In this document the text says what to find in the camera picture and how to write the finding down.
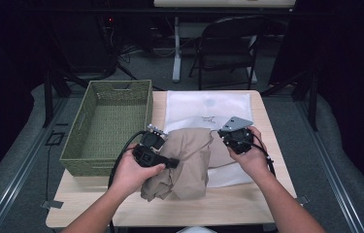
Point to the beige cloth garment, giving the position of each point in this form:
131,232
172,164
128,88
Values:
186,161

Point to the grey tape piece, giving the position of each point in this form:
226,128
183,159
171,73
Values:
302,200
52,204

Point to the person's right hand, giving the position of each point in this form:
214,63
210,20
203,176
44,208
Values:
254,161

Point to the white mesh laundry bag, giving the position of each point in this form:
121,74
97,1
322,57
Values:
202,106

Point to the person's white clothing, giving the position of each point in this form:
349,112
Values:
195,230

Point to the black folding chair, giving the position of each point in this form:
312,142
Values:
225,42

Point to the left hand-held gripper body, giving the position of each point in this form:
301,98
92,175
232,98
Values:
148,152

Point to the white desk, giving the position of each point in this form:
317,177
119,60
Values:
221,3

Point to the green woven basket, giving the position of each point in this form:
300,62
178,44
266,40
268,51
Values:
111,119

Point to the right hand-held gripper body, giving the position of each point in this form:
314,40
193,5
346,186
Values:
238,139

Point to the person's left hand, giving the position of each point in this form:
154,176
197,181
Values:
131,174

